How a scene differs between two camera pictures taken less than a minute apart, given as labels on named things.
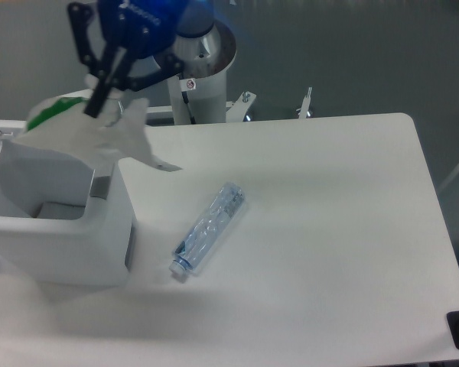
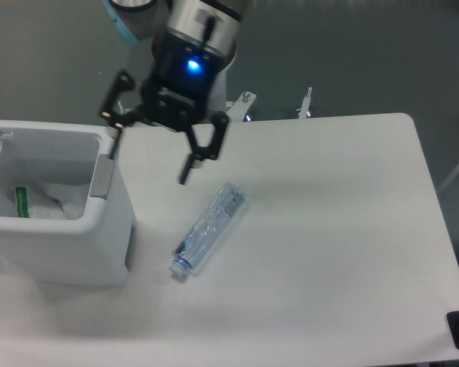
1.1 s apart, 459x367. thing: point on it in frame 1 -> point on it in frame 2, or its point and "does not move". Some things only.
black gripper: [137, 28] -> [178, 87]
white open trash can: [53, 217] does not move
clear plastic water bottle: [208, 228] does not move
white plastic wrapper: [118, 131] -> [49, 200]
